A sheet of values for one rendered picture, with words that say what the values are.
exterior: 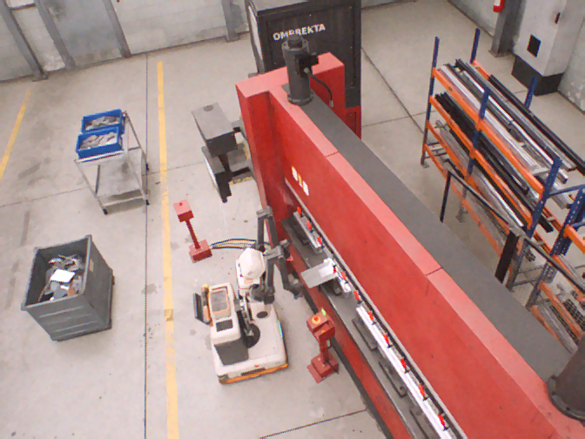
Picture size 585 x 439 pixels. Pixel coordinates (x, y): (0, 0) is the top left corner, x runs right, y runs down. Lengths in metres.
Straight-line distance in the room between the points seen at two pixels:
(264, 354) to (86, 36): 7.63
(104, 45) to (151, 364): 7.00
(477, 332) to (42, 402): 4.23
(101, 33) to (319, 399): 8.06
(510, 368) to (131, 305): 4.23
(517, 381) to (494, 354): 0.13
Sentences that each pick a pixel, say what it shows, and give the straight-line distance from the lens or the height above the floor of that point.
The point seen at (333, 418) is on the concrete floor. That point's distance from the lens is 4.46.
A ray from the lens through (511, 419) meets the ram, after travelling 2.41.
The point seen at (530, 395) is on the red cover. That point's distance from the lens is 2.15.
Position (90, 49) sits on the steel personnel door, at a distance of 10.49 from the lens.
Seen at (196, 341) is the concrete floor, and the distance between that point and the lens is 5.01.
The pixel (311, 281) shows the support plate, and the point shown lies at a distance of 3.93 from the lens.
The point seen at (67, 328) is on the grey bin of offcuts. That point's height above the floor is 0.24.
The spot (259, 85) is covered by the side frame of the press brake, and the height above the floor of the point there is 2.30.
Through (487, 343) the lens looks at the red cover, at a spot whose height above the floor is 2.30.
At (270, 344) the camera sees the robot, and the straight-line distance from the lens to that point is 4.49.
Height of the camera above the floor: 4.17
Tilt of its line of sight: 46 degrees down
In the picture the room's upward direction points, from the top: 9 degrees counter-clockwise
